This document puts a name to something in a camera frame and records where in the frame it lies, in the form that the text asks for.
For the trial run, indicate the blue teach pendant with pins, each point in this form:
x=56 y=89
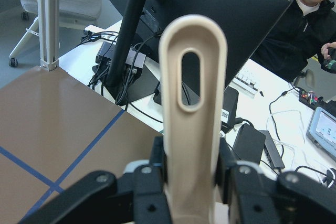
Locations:
x=321 y=131

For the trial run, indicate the black computer monitor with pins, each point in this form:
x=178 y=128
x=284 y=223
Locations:
x=245 y=24

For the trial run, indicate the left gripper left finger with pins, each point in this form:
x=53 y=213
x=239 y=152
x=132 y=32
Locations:
x=101 y=197

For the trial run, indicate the black power adapter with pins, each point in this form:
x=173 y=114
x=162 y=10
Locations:
x=249 y=144

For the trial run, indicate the aluminium frame post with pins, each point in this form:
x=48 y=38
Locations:
x=48 y=25

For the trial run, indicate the beige plastic dustpan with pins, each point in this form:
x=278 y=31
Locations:
x=191 y=132

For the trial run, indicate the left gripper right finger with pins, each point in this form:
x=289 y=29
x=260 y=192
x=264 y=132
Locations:
x=252 y=197

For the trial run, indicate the person in black jacket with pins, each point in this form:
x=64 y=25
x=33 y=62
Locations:
x=307 y=28

